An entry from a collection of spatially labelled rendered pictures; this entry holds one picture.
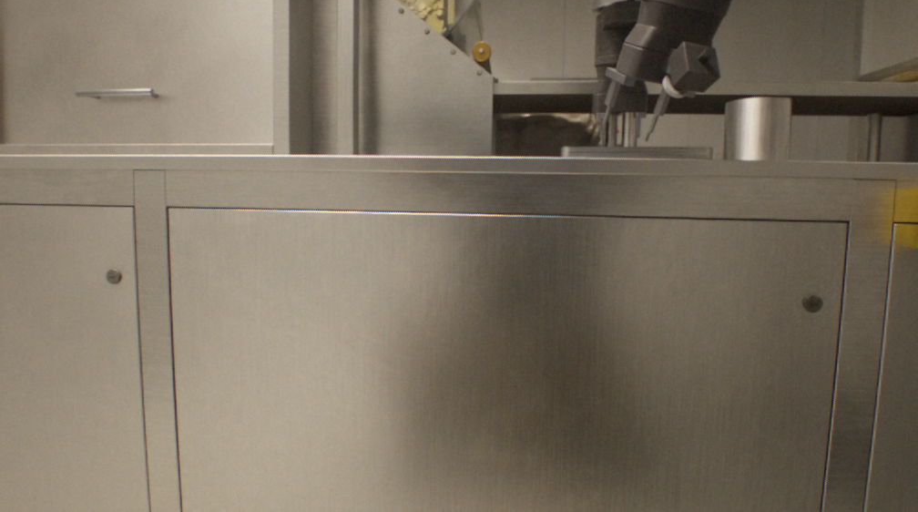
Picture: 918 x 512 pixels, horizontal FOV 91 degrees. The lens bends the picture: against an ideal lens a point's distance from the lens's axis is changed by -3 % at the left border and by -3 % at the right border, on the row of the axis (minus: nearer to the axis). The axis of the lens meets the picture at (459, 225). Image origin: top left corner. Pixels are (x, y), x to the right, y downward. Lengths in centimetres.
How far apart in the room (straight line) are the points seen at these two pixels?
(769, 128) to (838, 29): 497
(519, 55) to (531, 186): 425
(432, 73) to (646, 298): 53
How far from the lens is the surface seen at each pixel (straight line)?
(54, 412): 97
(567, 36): 490
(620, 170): 61
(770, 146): 76
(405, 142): 87
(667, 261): 63
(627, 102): 73
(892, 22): 127
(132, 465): 91
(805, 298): 71
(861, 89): 106
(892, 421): 82
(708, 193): 64
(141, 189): 78
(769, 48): 539
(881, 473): 84
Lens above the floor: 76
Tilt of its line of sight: 4 degrees down
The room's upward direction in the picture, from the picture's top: 1 degrees clockwise
